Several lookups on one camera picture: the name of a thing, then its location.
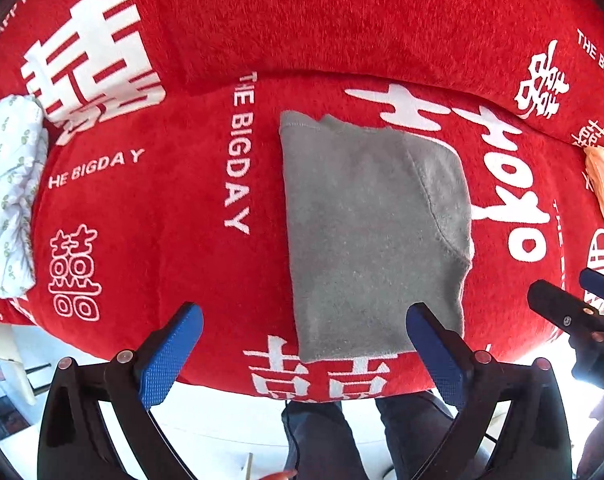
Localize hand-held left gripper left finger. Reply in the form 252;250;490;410
36;301;205;480

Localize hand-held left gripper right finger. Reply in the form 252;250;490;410
405;301;573;480

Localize grey sweater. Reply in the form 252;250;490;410
279;110;476;364

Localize person's right leg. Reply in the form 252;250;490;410
374;392;458;480

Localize person's leg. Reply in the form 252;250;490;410
374;392;458;480
281;399;369;480

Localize person's left leg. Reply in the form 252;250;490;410
281;399;369;480

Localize white chair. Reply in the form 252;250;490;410
0;319;37;407

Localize white floral cloth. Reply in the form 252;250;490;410
0;94;51;300

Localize red printed sofa cover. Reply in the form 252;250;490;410
0;0;604;406

